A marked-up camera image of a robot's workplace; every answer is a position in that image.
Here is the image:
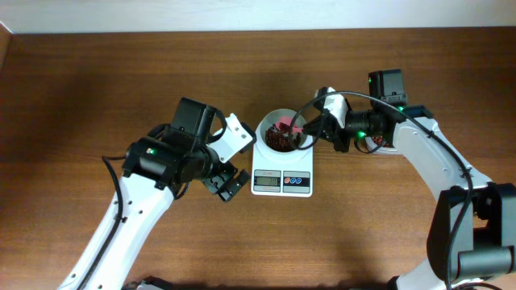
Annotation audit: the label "pink measuring scoop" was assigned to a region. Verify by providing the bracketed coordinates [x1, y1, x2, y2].
[276, 116, 302, 134]

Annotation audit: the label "beans in white bowl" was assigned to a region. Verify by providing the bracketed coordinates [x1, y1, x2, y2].
[265, 122, 294, 152]

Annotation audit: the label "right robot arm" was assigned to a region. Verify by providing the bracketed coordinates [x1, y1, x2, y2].
[303, 69, 515, 290]

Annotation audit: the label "white round bowl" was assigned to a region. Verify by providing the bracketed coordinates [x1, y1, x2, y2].
[257, 109, 313, 153]

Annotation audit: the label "left black cable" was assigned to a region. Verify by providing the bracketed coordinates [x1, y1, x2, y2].
[76, 155, 127, 290]

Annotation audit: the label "white digital kitchen scale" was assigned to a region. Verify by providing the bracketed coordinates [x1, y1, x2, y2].
[251, 130, 314, 197]

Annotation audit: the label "black cable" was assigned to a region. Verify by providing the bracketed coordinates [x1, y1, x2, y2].
[76, 155, 127, 290]
[288, 90, 475, 290]

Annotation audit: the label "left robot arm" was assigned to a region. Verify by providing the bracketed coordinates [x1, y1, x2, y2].
[60, 97, 256, 289]

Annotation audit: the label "red adzuki beans pile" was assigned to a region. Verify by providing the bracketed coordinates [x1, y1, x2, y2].
[372, 135, 390, 147]

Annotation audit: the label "right black cable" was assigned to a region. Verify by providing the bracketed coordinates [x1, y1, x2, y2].
[288, 90, 475, 290]

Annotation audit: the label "clear plastic bean container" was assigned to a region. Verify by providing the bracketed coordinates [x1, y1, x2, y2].
[365, 136, 400, 155]

